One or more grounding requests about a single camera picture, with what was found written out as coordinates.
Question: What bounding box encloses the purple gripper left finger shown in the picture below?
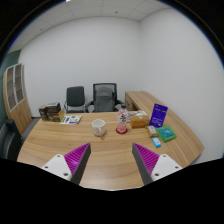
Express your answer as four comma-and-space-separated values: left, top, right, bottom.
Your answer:
42, 143, 91, 185

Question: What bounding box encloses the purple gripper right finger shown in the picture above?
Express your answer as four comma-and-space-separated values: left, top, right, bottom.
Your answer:
132, 143, 182, 185

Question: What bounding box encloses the clear plastic water bottle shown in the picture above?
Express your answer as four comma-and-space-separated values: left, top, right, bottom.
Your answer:
117, 104, 128, 130

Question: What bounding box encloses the small blue box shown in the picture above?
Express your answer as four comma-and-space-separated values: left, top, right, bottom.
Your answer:
152, 137, 161, 148

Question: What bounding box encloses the yellow snack packet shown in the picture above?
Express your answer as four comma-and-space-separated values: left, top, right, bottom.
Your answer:
146, 126, 158, 137

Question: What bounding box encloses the green book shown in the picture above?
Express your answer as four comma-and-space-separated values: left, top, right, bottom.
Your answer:
156, 126, 176, 142

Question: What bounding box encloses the green white leaflet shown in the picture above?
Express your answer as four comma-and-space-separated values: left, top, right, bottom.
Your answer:
61, 115, 82, 124

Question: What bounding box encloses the brown cardboard tissue box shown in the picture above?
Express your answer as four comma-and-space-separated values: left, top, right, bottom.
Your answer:
130, 115, 149, 128

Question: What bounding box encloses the white ceramic mug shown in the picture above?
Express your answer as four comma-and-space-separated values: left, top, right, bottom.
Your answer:
92, 119, 106, 136

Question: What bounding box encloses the red round coaster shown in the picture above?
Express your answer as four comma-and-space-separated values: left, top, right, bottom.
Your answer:
116, 128, 128, 134

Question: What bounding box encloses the purple standing sign card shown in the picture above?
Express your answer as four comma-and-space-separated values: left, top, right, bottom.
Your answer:
149, 104, 168, 128

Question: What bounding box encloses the dark brown boxes stack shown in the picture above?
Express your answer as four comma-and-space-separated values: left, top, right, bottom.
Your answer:
38, 102, 64, 122

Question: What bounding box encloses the black leather chair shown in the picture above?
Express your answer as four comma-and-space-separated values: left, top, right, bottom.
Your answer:
0, 119, 23, 161

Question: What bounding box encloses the wooden side desk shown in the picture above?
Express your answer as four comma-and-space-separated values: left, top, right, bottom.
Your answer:
125, 91, 159, 113

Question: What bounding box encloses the black visitor chair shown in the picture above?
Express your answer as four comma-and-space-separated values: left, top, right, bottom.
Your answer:
64, 86, 85, 113

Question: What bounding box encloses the grey mesh office chair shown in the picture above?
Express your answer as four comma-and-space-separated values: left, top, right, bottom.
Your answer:
85, 83, 123, 113

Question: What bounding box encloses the wooden glass-door cabinet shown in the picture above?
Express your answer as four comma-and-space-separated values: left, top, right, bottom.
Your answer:
3, 64, 31, 134

